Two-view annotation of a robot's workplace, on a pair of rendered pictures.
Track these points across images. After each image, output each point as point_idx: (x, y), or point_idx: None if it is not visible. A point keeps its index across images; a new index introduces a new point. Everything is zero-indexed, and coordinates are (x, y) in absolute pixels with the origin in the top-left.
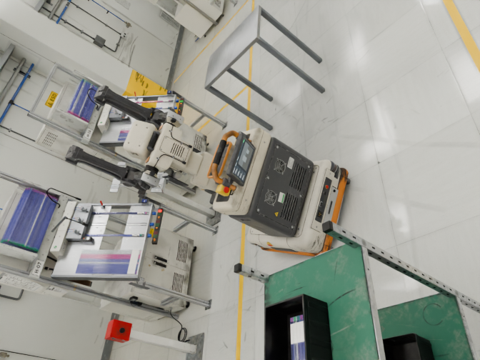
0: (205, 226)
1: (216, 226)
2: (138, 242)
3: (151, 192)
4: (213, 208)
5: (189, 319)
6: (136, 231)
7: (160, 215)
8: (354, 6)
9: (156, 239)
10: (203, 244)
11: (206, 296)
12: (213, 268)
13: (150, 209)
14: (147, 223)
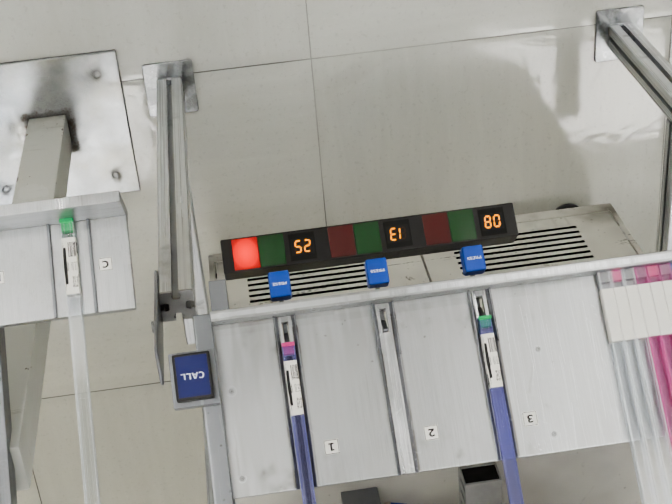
0: (177, 110)
1: (146, 83)
2: (540, 320)
3: (136, 307)
4: (3, 146)
5: (649, 178)
6: (457, 367)
7: (284, 239)
8: None
9: (489, 209)
10: (237, 179)
11: (565, 62)
12: (419, 38)
13: (260, 313)
14: (389, 294)
